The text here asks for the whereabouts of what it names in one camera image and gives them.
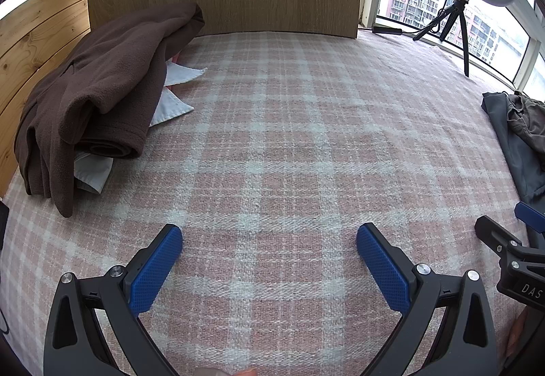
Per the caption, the person's right hand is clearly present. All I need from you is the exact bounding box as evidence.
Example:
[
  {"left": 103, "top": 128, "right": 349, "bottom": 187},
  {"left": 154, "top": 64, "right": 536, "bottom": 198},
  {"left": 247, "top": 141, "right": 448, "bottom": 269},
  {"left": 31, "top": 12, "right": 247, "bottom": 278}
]
[{"left": 504, "top": 310, "right": 531, "bottom": 360}]

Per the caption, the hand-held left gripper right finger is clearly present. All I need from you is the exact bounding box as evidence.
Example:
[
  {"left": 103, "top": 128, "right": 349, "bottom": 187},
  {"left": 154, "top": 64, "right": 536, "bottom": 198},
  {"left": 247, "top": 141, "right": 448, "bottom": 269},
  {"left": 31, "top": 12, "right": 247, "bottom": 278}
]
[{"left": 356, "top": 223, "right": 499, "bottom": 376}]

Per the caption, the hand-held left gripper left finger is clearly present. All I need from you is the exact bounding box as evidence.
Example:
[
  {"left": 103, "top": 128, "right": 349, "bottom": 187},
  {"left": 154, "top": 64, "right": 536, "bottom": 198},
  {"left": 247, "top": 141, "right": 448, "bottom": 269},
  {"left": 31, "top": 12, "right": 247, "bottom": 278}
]
[{"left": 43, "top": 224, "right": 184, "bottom": 376}]

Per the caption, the white collared shirt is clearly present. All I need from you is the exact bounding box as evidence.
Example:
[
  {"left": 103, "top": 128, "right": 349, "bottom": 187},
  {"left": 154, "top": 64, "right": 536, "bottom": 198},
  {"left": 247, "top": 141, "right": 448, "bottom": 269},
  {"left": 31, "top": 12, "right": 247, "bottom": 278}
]
[{"left": 74, "top": 61, "right": 208, "bottom": 194}]

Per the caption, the pine wood board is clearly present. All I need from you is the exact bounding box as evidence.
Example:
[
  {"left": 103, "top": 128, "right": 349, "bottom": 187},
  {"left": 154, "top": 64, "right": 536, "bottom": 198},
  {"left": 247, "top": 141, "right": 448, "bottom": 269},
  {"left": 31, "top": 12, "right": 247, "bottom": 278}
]
[{"left": 0, "top": 0, "right": 92, "bottom": 198}]

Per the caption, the brown fleece garment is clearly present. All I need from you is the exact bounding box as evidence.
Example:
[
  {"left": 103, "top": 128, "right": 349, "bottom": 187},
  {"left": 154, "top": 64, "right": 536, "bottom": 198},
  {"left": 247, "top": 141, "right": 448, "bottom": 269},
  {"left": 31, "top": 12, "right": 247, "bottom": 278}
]
[{"left": 14, "top": 2, "right": 206, "bottom": 218}]

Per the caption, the grey garment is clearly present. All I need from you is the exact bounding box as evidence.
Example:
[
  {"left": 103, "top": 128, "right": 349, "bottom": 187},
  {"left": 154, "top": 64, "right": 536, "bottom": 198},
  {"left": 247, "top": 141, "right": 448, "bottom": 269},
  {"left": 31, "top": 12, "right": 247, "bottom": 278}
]
[{"left": 481, "top": 92, "right": 545, "bottom": 204}]

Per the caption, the black tripod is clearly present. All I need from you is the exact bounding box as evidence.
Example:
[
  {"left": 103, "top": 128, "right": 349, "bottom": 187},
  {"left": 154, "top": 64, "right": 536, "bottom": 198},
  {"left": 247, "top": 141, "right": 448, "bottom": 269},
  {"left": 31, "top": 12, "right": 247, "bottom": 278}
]
[{"left": 412, "top": 0, "right": 471, "bottom": 78}]

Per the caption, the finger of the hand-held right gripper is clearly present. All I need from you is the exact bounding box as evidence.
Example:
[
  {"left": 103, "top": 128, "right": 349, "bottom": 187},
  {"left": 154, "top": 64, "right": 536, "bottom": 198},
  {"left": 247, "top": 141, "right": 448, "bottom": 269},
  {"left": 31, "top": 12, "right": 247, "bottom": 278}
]
[
  {"left": 514, "top": 201, "right": 545, "bottom": 240},
  {"left": 474, "top": 215, "right": 522, "bottom": 257}
]

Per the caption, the pink plaid blanket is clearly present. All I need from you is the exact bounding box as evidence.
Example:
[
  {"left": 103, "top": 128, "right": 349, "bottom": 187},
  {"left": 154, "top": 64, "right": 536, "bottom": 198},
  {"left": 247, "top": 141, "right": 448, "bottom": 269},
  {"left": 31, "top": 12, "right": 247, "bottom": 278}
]
[{"left": 0, "top": 30, "right": 545, "bottom": 376}]

